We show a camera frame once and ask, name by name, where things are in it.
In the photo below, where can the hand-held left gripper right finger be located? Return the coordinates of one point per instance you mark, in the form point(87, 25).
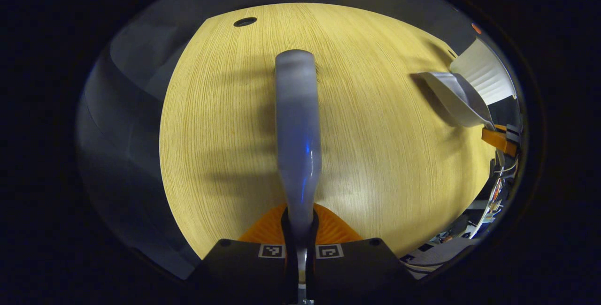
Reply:
point(361, 270)

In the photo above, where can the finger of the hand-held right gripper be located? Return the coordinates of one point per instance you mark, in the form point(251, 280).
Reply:
point(498, 138)

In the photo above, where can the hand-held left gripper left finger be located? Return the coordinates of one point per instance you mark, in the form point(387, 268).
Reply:
point(239, 272)

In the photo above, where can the grey plastic dustpan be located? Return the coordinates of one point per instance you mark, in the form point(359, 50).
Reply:
point(458, 98)

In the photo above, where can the white ribbed garbage bin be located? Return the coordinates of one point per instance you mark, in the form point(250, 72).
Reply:
point(486, 72)

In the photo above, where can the small grey broom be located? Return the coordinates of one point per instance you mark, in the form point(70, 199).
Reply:
point(298, 122)

